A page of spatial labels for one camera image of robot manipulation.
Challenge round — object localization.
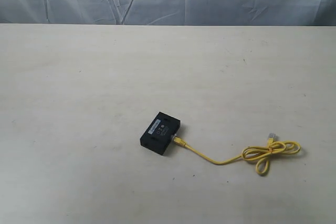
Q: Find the black network switch box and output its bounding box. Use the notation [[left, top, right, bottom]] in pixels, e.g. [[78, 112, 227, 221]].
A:
[[140, 112, 181, 155]]

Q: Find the yellow ethernet cable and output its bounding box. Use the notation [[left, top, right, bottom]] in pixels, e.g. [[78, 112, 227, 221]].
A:
[[170, 132, 302, 176]]

